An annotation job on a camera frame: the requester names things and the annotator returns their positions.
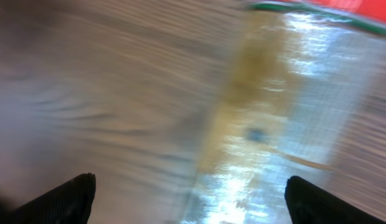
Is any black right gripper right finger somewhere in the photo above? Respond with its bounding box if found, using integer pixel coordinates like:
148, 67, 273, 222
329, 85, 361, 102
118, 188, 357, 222
285, 175, 386, 224

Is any long spaghetti packet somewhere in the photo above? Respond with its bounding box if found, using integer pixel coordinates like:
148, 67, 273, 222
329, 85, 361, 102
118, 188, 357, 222
180, 1, 386, 224

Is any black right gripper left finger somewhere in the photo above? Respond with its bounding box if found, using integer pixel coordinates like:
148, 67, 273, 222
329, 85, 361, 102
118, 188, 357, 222
0, 173, 96, 224

